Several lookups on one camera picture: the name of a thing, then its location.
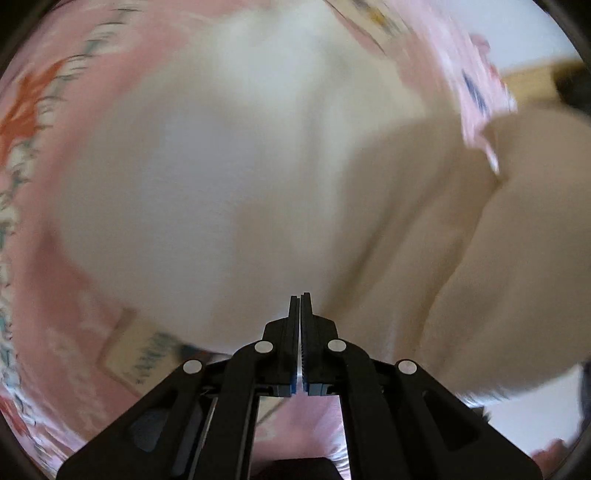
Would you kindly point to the white knit sweater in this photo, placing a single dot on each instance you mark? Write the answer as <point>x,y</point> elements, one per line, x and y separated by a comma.
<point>277,184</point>

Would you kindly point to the pink printed bed sheet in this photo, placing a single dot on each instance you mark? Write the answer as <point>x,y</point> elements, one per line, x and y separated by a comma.
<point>60,115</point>

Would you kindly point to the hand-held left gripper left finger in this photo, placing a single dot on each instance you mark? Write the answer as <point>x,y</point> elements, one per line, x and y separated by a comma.
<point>292,332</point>

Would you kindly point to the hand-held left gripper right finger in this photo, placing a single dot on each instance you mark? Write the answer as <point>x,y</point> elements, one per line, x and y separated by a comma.
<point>306,332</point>

